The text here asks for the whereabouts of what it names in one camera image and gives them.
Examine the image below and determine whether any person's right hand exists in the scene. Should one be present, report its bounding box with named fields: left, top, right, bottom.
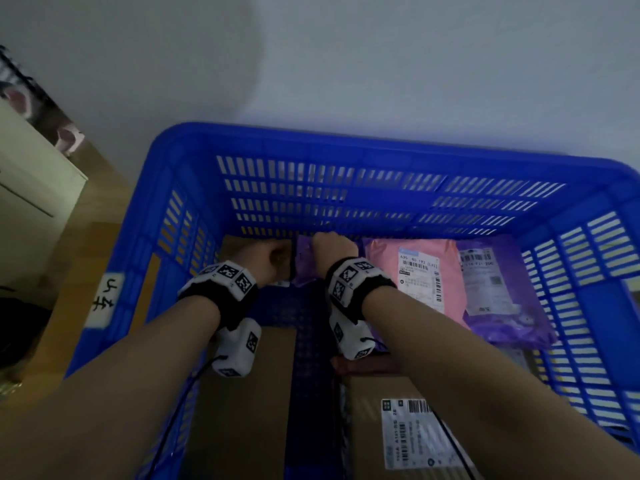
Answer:
left=310, top=231, right=360, bottom=276

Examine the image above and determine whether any person's left hand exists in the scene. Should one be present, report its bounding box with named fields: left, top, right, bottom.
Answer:
left=234, top=238, right=292, bottom=288

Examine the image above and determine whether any small purple mailer bag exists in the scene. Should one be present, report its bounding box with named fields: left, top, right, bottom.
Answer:
left=291, top=236, right=332, bottom=289

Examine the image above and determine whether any person's right forearm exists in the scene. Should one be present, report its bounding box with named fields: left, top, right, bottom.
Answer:
left=361, top=285, right=640, bottom=480

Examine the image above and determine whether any person's left forearm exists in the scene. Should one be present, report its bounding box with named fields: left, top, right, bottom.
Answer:
left=0, top=294, right=222, bottom=480

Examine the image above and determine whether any black marker wristband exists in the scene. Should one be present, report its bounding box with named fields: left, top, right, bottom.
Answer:
left=177, top=260, right=261, bottom=331
left=325, top=257, right=398, bottom=325

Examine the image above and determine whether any pink mailer bag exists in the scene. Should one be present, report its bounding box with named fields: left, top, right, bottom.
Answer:
left=363, top=238, right=471, bottom=329

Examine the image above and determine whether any blue plastic slatted crate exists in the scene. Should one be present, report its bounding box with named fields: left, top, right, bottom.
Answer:
left=64, top=122, right=640, bottom=480

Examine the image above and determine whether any red flat packet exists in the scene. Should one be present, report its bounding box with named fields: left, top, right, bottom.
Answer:
left=330, top=355, right=401, bottom=376

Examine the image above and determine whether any plain brown cardboard box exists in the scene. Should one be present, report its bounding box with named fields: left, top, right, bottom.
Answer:
left=178, top=324, right=299, bottom=480

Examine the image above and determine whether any white handwritten crate label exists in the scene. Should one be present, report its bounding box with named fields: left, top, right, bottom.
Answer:
left=84, top=273, right=126, bottom=329

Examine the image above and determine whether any brown cardboard box white label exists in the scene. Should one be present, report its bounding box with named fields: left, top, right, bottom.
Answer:
left=342, top=373, right=482, bottom=480

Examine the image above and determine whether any large purple mailer bag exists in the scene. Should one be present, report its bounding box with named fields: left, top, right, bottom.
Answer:
left=455, top=238, right=559, bottom=349

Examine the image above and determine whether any cream cabinet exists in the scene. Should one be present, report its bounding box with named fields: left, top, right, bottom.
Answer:
left=0, top=101, right=89, bottom=296

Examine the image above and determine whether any black bag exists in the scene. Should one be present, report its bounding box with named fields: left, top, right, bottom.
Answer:
left=0, top=288, right=55, bottom=376

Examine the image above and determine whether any dark shelf with pink items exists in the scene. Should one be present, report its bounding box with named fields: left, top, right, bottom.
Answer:
left=0, top=45, right=87, bottom=157

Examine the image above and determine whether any white marker camera box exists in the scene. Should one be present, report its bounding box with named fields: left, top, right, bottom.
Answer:
left=329, top=315, right=377, bottom=361
left=212, top=318, right=263, bottom=379

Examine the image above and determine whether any black cable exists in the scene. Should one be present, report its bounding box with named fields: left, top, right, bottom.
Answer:
left=148, top=355, right=229, bottom=478
left=372, top=337, right=477, bottom=480

